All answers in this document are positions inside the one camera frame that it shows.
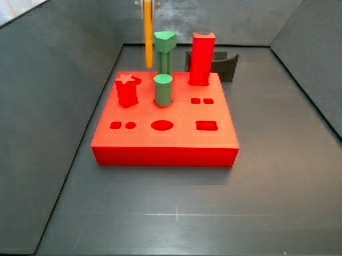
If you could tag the yellow two-pronged peg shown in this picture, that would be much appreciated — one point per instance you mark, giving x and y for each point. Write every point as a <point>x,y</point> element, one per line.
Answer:
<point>147,19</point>

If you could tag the red star-shaped peg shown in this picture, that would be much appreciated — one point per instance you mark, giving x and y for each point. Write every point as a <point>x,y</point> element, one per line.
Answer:
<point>126,84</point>

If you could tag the black curved holder bracket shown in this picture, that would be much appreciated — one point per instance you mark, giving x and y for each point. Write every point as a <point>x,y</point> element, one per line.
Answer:
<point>223,65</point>

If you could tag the tall red rectangular peg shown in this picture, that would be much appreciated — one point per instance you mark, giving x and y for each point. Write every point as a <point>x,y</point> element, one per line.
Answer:
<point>203,43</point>

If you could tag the green hexagon-top forked peg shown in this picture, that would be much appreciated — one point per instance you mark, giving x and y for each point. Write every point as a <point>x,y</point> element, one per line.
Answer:
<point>165,45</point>

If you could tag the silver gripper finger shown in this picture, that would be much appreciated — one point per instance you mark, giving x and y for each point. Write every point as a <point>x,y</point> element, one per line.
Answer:
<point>139,2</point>
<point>157,3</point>

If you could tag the green cylinder peg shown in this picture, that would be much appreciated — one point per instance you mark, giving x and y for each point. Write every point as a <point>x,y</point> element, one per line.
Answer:
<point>163,82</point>

